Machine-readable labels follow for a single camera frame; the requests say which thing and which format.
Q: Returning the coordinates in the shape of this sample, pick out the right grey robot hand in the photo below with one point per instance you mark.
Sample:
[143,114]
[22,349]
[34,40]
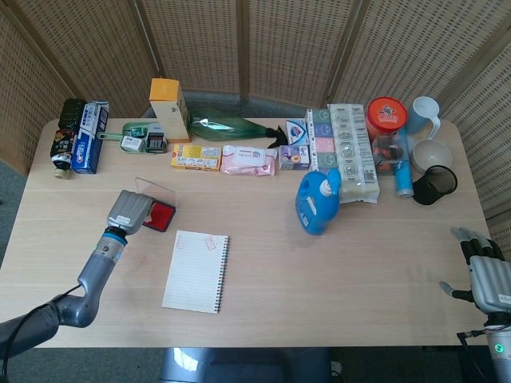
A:
[489,285]

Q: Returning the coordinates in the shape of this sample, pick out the green plastic spray bottle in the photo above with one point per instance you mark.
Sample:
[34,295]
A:
[223,127]

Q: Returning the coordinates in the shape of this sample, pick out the small purple box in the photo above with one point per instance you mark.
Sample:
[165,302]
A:
[294,157]

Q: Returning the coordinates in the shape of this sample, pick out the beige bowl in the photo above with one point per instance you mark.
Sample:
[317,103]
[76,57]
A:
[431,155]

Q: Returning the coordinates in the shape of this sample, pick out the blue detergent bottle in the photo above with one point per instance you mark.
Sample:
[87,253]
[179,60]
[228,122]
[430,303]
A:
[317,203]

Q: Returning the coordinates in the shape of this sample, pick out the small white box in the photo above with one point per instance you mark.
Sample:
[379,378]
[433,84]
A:
[133,143]

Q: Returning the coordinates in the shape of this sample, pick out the grey black stapler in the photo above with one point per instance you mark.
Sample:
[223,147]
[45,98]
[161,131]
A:
[155,139]

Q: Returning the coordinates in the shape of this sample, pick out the orange lid snack jar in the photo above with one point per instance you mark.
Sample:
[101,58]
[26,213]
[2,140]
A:
[386,117]

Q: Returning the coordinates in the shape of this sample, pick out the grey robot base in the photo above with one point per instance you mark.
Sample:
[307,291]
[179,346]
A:
[243,365]

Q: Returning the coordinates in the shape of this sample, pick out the multicolour tissue pack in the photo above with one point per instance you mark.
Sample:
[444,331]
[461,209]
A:
[323,137]

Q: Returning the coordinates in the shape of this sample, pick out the tall orange cardboard box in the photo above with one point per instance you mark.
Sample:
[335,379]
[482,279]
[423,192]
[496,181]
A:
[169,111]

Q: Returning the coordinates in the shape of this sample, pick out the long white sealed pack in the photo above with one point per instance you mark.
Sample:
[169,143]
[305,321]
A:
[353,151]

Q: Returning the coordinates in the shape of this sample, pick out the small green box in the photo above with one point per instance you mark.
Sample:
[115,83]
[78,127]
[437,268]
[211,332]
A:
[139,131]

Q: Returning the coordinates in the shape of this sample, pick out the light blue mug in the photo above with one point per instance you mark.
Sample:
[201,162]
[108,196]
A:
[424,115]

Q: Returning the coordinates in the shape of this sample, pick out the yellow flat box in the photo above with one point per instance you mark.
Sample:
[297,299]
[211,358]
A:
[195,157]

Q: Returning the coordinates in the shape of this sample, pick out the woven folding screen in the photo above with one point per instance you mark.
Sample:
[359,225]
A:
[279,48]

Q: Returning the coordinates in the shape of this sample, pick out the black mesh pen cup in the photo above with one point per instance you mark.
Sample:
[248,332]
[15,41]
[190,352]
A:
[435,185]

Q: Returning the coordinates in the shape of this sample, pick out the white spiral notepad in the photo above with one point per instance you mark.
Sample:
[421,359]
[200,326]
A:
[197,271]

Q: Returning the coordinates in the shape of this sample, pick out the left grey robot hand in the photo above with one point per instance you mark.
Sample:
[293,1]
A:
[129,211]

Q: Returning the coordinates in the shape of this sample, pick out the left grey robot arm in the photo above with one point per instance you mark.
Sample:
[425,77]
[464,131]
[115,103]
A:
[80,295]

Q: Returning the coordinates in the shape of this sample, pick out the pink wet wipes pack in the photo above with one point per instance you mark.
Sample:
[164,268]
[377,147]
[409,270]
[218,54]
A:
[247,159]

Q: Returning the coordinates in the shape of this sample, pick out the dark beverage bottle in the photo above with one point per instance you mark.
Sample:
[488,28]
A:
[64,139]

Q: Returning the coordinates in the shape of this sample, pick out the green plastic tray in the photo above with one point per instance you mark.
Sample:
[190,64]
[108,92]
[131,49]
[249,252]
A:
[127,137]

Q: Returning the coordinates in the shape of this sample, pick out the clear plastic box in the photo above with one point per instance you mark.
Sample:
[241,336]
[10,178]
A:
[386,153]

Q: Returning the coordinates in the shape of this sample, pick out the blue tube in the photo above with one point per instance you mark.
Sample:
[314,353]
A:
[403,175]

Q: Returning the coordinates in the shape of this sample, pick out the white blue soap box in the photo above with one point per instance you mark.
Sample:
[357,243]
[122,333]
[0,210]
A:
[296,132]

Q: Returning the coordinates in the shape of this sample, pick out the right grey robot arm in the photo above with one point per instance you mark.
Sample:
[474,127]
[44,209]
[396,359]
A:
[501,355]

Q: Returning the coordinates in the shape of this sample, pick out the red ink pad clear lid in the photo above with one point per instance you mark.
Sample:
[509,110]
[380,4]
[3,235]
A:
[163,215]

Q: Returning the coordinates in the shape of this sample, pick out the blue white toothpaste box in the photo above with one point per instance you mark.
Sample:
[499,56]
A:
[89,139]

